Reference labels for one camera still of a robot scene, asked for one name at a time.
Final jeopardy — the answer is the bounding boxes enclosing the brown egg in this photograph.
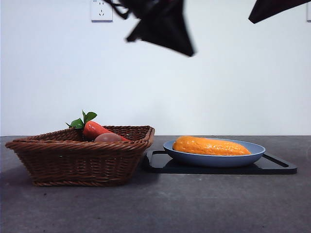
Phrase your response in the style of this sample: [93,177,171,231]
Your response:
[93,132,123,144]

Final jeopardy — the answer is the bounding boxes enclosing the blue round plate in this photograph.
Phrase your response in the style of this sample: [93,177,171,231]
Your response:
[163,139,266,168]

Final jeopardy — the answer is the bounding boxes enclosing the yellow-orange corn cob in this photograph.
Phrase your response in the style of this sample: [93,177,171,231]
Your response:
[172,135,252,156]

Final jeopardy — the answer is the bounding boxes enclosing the brown woven wicker basket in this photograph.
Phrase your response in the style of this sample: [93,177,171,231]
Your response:
[4,125,156,187]

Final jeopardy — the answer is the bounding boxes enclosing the orange carrot with green leaves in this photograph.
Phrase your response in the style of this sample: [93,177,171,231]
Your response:
[65,110,132,143]

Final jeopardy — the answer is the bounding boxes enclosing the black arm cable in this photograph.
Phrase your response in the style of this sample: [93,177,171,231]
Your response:
[104,0,133,20]

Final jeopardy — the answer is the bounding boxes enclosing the white wall power socket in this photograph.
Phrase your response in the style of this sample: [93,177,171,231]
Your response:
[91,0,114,23]

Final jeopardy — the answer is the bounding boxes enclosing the black rectangular tray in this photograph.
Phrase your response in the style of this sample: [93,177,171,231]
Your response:
[142,149,298,175]

